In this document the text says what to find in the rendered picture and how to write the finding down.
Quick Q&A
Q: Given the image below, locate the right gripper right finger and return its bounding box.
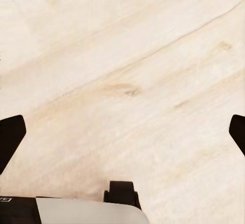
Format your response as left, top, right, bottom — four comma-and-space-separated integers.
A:
229, 115, 245, 155

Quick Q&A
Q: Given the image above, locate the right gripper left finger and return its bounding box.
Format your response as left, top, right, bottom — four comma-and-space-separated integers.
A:
0, 115, 27, 175

